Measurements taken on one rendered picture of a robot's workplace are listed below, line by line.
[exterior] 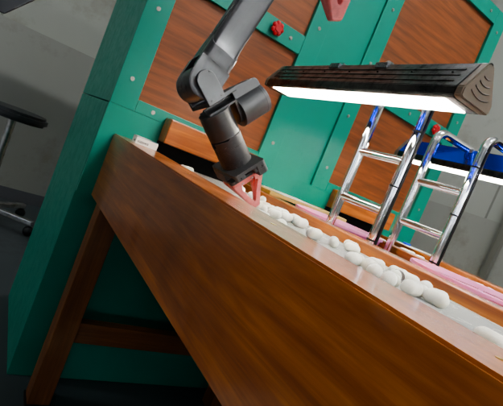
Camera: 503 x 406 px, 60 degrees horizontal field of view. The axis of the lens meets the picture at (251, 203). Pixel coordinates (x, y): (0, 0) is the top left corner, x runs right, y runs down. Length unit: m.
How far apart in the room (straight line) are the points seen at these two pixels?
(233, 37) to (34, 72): 2.56
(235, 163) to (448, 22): 1.35
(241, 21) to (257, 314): 0.52
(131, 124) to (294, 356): 0.97
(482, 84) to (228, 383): 0.58
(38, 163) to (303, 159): 2.19
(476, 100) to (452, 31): 1.21
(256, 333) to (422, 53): 1.55
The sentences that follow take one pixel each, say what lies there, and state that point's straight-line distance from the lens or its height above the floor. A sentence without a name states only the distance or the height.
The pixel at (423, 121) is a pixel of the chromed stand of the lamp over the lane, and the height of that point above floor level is 1.05.
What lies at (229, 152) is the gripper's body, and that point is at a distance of 0.77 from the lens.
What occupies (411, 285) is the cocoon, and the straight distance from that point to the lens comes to 0.63.
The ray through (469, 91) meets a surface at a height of 1.05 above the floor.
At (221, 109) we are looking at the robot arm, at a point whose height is 0.89.
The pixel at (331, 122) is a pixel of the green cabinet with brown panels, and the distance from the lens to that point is 1.59.
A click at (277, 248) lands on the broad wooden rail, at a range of 0.45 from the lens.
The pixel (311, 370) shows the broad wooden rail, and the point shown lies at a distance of 0.39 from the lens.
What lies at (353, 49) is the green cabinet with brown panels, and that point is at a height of 1.33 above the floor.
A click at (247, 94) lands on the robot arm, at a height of 0.93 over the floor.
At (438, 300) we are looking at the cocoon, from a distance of 0.65.
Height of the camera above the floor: 0.82
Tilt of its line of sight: 4 degrees down
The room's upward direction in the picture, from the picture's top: 22 degrees clockwise
